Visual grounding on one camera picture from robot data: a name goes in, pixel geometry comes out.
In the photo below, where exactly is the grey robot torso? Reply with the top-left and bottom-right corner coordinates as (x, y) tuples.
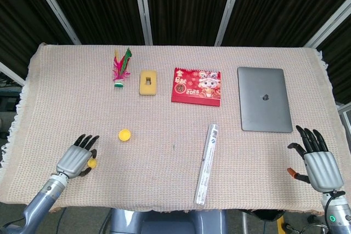
(108, 208), (228, 234)

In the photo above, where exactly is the beige woven tablecloth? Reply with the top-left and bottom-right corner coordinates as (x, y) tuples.
(0, 42), (351, 216)

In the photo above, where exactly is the feather shuttlecock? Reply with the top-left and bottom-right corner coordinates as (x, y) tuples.
(112, 47), (133, 90)

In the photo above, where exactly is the clear plastic film roll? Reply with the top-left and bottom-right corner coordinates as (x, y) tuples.
(194, 123), (219, 206)

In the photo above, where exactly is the grey laptop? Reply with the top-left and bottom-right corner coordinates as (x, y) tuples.
(237, 66), (293, 134)

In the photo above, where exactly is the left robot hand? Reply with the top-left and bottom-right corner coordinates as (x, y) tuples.
(55, 134), (100, 179)

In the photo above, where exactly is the yellow sponge with hole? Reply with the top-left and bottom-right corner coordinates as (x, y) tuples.
(139, 70), (158, 97)

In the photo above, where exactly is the yellow round cap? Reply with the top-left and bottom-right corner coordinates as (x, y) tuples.
(118, 129), (132, 142)

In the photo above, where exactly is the white metal frame post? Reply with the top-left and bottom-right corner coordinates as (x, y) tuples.
(0, 61), (26, 87)
(303, 1), (351, 49)
(26, 0), (82, 45)
(214, 0), (245, 47)
(132, 0), (154, 46)

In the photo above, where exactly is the red 2026 desk calendar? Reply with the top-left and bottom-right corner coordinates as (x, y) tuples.
(171, 67), (222, 108)

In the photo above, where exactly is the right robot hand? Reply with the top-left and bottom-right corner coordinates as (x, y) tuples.
(287, 125), (344, 192)

